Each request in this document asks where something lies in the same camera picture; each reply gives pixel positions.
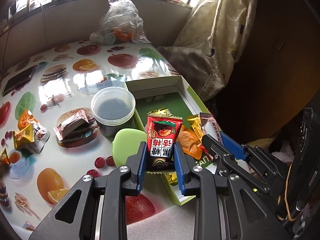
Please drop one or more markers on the brown wooden cabinet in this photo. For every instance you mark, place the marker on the brown wooden cabinet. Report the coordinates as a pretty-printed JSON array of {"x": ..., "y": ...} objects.
[{"x": 275, "y": 55}]

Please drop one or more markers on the clear plastic bag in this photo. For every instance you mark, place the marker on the clear plastic bag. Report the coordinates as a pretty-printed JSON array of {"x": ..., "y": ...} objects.
[{"x": 120, "y": 17}]

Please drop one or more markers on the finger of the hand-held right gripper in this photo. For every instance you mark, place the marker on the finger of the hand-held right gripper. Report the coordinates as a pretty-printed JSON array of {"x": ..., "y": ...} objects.
[
  {"x": 220, "y": 155},
  {"x": 233, "y": 146}
]

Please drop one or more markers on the small triangular snack packet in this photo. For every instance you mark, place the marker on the small triangular snack packet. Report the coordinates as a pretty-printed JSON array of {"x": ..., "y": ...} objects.
[{"x": 3, "y": 155}]

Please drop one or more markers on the black smartphone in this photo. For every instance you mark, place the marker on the black smartphone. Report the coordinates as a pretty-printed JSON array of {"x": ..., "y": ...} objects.
[{"x": 18, "y": 80}]

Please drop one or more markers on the green cardboard box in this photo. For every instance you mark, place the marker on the green cardboard box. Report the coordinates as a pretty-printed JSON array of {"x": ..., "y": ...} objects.
[{"x": 160, "y": 100}]

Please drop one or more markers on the round clear plastic container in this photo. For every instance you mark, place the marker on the round clear plastic container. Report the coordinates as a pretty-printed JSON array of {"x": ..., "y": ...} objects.
[{"x": 112, "y": 105}]

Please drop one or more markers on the cream patterned curtain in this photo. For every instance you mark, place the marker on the cream patterned curtain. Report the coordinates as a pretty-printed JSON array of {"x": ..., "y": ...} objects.
[{"x": 212, "y": 30}]

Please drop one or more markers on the red black snack packet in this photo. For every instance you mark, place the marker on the red black snack packet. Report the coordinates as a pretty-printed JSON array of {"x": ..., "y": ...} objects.
[{"x": 163, "y": 135}]

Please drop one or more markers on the crumpled cloth pile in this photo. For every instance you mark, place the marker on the crumpled cloth pile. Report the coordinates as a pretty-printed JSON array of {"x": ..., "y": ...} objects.
[{"x": 277, "y": 152}]

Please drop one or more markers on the fruit print tablecloth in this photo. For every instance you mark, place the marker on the fruit print tablecloth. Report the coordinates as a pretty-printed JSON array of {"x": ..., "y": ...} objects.
[{"x": 75, "y": 160}]

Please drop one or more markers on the orange white snack packet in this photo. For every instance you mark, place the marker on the orange white snack packet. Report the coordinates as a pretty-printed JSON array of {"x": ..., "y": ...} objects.
[{"x": 37, "y": 135}]

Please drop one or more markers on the yellow candy packet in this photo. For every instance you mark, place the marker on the yellow candy packet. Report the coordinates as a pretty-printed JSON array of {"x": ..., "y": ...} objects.
[
  {"x": 196, "y": 126},
  {"x": 23, "y": 136}
]

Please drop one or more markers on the black electronic device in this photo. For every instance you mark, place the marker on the black electronic device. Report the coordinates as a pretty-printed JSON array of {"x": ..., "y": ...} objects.
[{"x": 307, "y": 155}]

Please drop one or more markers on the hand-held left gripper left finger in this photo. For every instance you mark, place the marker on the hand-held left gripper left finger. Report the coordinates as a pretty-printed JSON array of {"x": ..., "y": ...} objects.
[{"x": 141, "y": 165}]

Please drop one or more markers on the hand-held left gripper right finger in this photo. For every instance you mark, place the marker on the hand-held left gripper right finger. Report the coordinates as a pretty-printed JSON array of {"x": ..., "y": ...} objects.
[{"x": 180, "y": 172}]

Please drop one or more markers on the pink white wafer packet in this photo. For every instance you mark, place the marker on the pink white wafer packet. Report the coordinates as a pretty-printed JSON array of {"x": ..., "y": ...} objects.
[
  {"x": 72, "y": 125},
  {"x": 212, "y": 130}
]

